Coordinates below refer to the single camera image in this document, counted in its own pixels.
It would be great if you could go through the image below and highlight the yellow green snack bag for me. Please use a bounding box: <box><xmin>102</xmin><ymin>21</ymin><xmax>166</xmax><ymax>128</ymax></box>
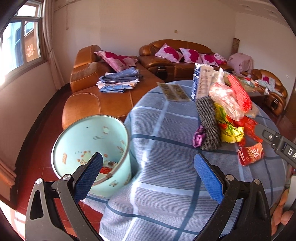
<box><xmin>214</xmin><ymin>103</ymin><xmax>244</xmax><ymax>143</ymax></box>

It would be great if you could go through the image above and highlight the red foam mesh net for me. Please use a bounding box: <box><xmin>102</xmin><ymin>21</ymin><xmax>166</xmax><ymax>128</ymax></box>
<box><xmin>228</xmin><ymin>75</ymin><xmax>252</xmax><ymax>113</ymax></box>

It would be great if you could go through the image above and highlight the clear plastic bag red print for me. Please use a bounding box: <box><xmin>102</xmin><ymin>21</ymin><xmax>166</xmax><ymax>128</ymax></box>
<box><xmin>209</xmin><ymin>68</ymin><xmax>244</xmax><ymax>121</ymax></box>

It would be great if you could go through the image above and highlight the purple snack wrapper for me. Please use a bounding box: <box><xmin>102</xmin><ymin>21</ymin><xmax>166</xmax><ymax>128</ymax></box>
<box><xmin>193</xmin><ymin>125</ymin><xmax>206</xmax><ymax>148</ymax></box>

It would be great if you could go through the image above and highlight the black white mesh wrapper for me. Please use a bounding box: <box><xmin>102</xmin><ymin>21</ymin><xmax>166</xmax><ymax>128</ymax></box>
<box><xmin>195</xmin><ymin>96</ymin><xmax>221</xmax><ymax>151</ymax></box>

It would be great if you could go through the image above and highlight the light blue trash bin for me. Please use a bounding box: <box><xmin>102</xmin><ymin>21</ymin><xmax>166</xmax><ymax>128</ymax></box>
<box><xmin>51</xmin><ymin>115</ymin><xmax>132</xmax><ymax>199</ymax></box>

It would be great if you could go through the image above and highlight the person's right hand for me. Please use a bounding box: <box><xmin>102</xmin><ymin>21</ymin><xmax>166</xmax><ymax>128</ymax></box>
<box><xmin>271</xmin><ymin>188</ymin><xmax>294</xmax><ymax>235</ymax></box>

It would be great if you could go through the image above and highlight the brown wooden door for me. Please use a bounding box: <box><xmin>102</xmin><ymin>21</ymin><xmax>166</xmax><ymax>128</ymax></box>
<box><xmin>285</xmin><ymin>81</ymin><xmax>296</xmax><ymax>126</ymax></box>

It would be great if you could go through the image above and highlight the red candy wrapper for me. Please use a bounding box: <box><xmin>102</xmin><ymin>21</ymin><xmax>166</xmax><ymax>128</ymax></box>
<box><xmin>237</xmin><ymin>143</ymin><xmax>264</xmax><ymax>166</ymax></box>

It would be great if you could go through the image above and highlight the brown leather armchair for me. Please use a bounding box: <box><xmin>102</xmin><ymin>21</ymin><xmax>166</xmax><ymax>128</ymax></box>
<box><xmin>240</xmin><ymin>69</ymin><xmax>288</xmax><ymax>116</ymax></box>

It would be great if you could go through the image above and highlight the wooden coffee table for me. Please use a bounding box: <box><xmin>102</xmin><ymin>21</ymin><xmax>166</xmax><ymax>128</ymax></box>
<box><xmin>235</xmin><ymin>76</ymin><xmax>269</xmax><ymax>106</ymax></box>

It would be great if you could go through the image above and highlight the blue plaid tablecloth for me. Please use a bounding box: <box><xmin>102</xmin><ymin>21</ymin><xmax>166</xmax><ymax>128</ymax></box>
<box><xmin>83</xmin><ymin>80</ymin><xmax>287</xmax><ymax>241</ymax></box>

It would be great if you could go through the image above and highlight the pink cloth covered object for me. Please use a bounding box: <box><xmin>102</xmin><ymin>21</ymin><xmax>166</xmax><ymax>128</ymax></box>
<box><xmin>227</xmin><ymin>53</ymin><xmax>253</xmax><ymax>74</ymax></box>

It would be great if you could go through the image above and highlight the tall blue white milk carton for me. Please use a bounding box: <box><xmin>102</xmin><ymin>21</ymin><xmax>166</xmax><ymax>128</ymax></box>
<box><xmin>190</xmin><ymin>63</ymin><xmax>214</xmax><ymax>101</ymax></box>

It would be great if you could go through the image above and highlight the pink pillow right on sofa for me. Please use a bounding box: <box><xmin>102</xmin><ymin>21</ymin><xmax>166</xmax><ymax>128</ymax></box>
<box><xmin>200</xmin><ymin>53</ymin><xmax>227</xmax><ymax>67</ymax></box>

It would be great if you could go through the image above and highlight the pink pillow on sofa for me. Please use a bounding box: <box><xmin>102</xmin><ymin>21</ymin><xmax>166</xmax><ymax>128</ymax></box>
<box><xmin>155</xmin><ymin>43</ymin><xmax>183</xmax><ymax>63</ymax></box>
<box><xmin>200</xmin><ymin>53</ymin><xmax>227</xmax><ymax>67</ymax></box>
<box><xmin>180</xmin><ymin>48</ymin><xmax>203</xmax><ymax>64</ymax></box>

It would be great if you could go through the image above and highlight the orange leather chaise sofa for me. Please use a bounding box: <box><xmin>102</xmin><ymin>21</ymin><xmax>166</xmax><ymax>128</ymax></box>
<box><xmin>62</xmin><ymin>45</ymin><xmax>163</xmax><ymax>129</ymax></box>

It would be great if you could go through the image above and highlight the flat gold black packet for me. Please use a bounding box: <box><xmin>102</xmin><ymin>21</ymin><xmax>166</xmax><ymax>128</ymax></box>
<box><xmin>157</xmin><ymin>82</ymin><xmax>191</xmax><ymax>102</ymax></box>

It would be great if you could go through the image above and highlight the pink pillow middle on sofa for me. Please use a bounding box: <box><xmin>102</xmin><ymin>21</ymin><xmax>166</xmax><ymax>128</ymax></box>
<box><xmin>180</xmin><ymin>48</ymin><xmax>203</xmax><ymax>64</ymax></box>

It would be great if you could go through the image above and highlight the folded blue plaid bedding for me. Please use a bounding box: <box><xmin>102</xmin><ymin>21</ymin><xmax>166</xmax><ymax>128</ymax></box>
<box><xmin>96</xmin><ymin>67</ymin><xmax>143</xmax><ymax>93</ymax></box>

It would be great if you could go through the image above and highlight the brown leather long sofa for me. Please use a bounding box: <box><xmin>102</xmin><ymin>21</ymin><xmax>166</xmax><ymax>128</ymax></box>
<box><xmin>138</xmin><ymin>39</ymin><xmax>234</xmax><ymax>82</ymax></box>

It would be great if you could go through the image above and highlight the pink pillow left on sofa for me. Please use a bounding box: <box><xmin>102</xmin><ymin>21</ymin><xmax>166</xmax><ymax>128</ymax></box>
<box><xmin>155</xmin><ymin>43</ymin><xmax>183</xmax><ymax>63</ymax></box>

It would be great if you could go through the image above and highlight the pink pillow on chaise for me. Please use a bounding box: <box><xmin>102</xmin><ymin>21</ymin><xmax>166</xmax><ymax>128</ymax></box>
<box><xmin>95</xmin><ymin>51</ymin><xmax>137</xmax><ymax>72</ymax></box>

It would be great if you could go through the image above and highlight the beige curtain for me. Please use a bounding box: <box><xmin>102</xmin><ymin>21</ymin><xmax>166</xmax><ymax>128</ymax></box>
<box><xmin>42</xmin><ymin>0</ymin><xmax>65</xmax><ymax>90</ymax></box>

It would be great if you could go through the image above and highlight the window with frame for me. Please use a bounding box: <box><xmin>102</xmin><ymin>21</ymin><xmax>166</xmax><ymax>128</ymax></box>
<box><xmin>1</xmin><ymin>1</ymin><xmax>44</xmax><ymax>79</ymax></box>

